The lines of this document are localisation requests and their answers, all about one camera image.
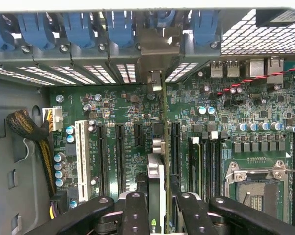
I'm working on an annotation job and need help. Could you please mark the white expansion slot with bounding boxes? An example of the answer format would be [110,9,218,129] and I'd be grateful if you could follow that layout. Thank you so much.
[75,119,91,203]

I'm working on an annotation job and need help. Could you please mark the braided black yellow cable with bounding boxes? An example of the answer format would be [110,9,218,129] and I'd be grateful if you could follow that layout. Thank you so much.
[6,109,59,199]

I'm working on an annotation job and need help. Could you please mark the short black expansion slot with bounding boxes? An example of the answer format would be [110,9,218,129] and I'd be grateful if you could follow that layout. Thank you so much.
[134,123,145,148]

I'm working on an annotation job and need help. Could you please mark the perforated metal slot cover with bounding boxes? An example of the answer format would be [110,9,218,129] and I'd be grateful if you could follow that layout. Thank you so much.
[16,66,76,85]
[115,63,137,84]
[50,65,98,85]
[83,65,117,84]
[164,62,200,83]

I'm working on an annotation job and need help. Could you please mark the black connector with coloured wires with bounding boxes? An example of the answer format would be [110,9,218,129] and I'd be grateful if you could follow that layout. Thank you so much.
[48,189,70,221]

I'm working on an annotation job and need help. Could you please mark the open black PC case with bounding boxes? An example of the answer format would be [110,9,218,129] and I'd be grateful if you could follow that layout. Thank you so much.
[0,0,295,235]

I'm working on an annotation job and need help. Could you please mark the silver rear port block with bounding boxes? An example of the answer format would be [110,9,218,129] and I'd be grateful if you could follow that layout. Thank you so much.
[248,58,266,77]

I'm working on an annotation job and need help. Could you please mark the white power connector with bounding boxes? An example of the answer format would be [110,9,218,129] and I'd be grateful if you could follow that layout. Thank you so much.
[41,106,64,132]

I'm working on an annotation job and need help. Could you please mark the CPU socket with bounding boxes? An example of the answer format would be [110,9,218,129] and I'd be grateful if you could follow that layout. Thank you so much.
[223,160,293,221]

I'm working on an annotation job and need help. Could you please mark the silver USB port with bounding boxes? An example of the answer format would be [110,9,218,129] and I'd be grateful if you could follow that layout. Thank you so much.
[226,60,241,78]
[210,60,224,78]

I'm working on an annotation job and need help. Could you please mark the red black twisted wire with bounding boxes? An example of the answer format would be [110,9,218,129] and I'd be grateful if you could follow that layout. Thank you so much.
[215,64,295,95]

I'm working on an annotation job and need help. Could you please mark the silver ethernet port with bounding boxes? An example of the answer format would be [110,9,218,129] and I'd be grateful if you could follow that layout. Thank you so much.
[267,56,285,77]

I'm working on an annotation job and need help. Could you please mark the green motherboard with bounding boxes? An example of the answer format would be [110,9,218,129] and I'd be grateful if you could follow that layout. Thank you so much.
[49,55,295,232]

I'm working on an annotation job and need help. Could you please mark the long black expansion slot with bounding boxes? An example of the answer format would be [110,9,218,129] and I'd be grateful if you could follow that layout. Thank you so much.
[171,121,182,177]
[97,123,108,197]
[115,123,126,194]

